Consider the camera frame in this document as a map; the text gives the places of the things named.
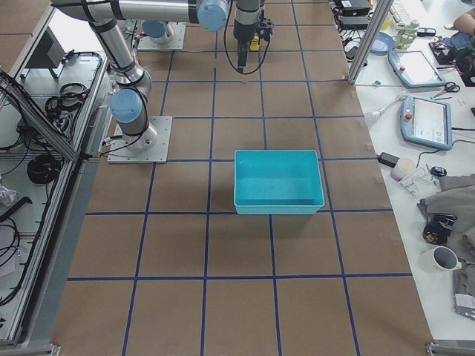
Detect aluminium frame post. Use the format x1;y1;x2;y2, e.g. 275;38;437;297
347;0;393;85

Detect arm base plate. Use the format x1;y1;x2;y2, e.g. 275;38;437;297
138;21;186;52
107;116;172;164

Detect blue plate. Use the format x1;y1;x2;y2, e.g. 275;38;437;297
370;32;396;55

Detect yellow beetle toy car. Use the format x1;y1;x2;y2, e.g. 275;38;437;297
249;36;260;52

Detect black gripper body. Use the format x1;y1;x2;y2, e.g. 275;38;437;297
233;20;258;56

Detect white paper cup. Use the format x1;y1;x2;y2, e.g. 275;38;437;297
390;158;416;181

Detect turquoise plastic bin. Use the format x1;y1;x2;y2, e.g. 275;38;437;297
234;150;325;215

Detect upper teach pendant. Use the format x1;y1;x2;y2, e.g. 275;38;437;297
387;50;446;88

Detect grey cloth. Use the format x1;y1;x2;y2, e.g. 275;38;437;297
417;174;474;264

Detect black scissors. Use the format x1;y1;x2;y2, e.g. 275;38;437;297
431;82;460;99

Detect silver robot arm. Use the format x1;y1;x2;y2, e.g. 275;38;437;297
50;1;229;150
136;1;264;75

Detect black power adapter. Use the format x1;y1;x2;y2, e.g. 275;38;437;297
377;152;400;168

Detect teach pendant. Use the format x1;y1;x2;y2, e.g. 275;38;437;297
399;95;453;151
387;50;446;88

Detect lower teach pendant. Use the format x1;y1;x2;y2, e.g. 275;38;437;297
399;95;453;151

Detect white mug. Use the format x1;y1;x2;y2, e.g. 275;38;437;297
418;246;462;274

